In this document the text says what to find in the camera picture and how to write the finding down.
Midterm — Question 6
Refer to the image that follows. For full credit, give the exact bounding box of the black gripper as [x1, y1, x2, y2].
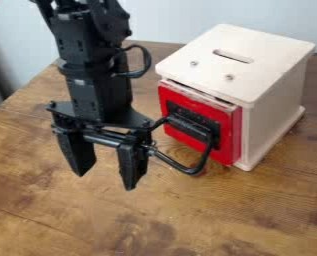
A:
[46, 76, 154, 191]

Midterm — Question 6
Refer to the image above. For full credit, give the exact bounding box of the black metal drawer handle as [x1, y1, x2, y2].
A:
[143, 114, 219, 176]

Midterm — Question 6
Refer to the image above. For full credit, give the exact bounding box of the red drawer front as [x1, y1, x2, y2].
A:
[158, 80, 242, 165]

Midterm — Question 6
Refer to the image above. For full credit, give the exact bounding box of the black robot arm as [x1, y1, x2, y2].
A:
[30, 0, 152, 190]

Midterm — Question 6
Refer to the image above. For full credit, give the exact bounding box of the white wooden drawer box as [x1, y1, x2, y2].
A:
[155, 24, 315, 171]

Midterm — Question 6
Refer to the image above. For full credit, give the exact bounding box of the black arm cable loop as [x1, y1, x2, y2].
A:
[110, 44, 152, 80]

